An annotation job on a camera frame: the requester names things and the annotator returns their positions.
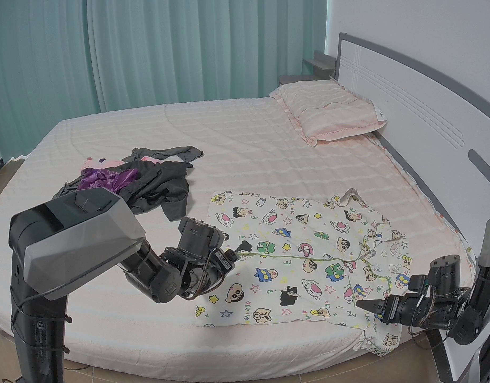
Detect black cable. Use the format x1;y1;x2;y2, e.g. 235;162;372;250
406;319;447;350

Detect white printed pyjama top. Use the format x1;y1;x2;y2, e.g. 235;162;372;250
195;188;411;358

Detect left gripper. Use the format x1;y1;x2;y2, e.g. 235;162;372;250
203;247;240;284

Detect pale pink pillow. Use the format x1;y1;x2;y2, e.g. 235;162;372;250
269;80;388;147

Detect grey bedside table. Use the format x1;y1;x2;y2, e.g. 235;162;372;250
279;50;337;87

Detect purple garment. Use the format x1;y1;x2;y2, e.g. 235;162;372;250
78;168;139;194

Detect blue-green curtain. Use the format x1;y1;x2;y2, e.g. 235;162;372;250
0;0;329;163

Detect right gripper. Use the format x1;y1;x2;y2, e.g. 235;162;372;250
382;294;429;326

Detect black garment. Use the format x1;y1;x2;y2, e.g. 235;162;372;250
119;145;204;221

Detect bed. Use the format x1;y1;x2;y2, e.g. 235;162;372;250
0;32;490;383

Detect pink garment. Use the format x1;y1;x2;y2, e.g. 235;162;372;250
81;156;160;170

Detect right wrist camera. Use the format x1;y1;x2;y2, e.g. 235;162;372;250
408;274;429;294

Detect dark grey garment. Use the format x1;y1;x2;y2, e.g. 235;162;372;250
54;180;84;198

